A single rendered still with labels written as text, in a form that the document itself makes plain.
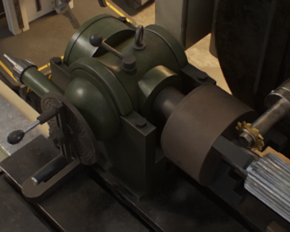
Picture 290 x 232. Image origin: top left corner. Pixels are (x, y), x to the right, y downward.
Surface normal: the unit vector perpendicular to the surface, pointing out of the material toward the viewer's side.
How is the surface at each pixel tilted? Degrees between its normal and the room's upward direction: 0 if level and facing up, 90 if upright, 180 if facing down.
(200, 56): 0
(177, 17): 90
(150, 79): 14
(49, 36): 0
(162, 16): 90
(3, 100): 0
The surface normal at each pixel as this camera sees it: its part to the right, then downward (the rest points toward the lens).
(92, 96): -0.04, -0.23
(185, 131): -0.55, 0.00
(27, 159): 0.00, -0.65
